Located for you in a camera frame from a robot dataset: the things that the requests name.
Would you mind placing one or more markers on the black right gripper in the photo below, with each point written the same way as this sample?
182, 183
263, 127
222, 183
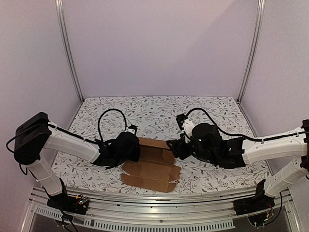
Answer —
180, 147

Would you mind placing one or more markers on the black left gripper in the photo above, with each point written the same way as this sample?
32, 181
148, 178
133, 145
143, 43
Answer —
135, 157

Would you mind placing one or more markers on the brown cardboard paper box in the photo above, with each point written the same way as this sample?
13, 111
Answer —
156, 169

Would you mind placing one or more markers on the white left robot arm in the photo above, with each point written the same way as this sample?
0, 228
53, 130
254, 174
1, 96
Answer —
40, 133

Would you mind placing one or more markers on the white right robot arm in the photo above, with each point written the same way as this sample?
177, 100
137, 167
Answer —
241, 150

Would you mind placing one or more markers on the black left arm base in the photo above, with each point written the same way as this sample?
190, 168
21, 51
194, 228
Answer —
63, 202

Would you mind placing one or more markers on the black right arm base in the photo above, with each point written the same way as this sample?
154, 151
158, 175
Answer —
260, 201

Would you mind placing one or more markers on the floral patterned table mat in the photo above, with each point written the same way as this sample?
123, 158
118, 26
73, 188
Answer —
155, 118

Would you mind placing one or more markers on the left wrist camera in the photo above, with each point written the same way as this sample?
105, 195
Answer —
127, 139

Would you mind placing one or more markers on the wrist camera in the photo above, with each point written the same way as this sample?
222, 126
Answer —
204, 133
127, 139

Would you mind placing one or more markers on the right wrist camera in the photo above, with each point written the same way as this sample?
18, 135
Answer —
204, 133

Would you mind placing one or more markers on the aluminium front rail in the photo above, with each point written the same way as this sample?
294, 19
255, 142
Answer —
123, 212

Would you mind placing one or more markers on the left aluminium frame post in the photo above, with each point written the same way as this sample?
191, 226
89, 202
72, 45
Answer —
67, 49

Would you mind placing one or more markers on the aluminium frame post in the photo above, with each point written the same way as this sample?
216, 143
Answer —
253, 49
67, 49

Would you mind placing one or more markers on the right aluminium frame post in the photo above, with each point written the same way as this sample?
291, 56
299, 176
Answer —
253, 49

